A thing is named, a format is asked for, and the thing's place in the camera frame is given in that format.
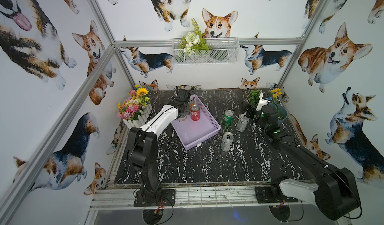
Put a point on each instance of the red cola can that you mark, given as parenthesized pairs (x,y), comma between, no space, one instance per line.
(195,112)

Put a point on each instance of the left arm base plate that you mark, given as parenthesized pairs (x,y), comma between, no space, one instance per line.
(165,197)

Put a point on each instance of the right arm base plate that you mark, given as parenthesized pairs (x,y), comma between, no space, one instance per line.
(272,194)

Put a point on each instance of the orange soda can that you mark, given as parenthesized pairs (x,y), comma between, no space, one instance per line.
(191,103)

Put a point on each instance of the green soda can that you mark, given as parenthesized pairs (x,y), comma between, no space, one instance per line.
(228,118)

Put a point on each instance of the yellow artificial flower stem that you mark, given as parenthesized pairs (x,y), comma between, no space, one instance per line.
(275,93)

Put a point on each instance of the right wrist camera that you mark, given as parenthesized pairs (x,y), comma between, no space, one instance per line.
(263,100)

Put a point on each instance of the tall white energy can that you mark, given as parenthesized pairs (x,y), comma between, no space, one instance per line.
(242,123)
(227,141)

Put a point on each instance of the lilac perforated plastic basket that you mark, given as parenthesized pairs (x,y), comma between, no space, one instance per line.
(192,133)

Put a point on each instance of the white picket fence planter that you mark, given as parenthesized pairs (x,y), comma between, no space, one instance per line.
(142,119)

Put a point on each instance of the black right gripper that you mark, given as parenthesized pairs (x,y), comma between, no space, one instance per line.
(254,112)

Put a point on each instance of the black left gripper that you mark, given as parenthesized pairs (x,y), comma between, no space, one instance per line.
(184,109)

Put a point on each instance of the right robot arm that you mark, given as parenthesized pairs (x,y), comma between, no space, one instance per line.
(334,191)

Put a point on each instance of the white wire wall basket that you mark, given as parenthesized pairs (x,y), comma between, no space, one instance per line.
(221,51)

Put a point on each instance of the green artificial succulent plant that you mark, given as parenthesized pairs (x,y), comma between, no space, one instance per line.
(255,93)

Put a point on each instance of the blue-grey plastic flower pot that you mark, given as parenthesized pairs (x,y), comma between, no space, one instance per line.
(282,113)

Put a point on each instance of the colourful artificial flower bouquet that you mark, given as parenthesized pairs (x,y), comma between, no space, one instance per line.
(134,106)

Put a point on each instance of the aluminium frame rail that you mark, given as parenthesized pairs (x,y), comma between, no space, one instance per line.
(188,196)

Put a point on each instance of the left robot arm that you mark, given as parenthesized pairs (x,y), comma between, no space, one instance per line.
(142,150)

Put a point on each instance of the white green flower bunch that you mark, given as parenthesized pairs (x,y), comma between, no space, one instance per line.
(193,43)

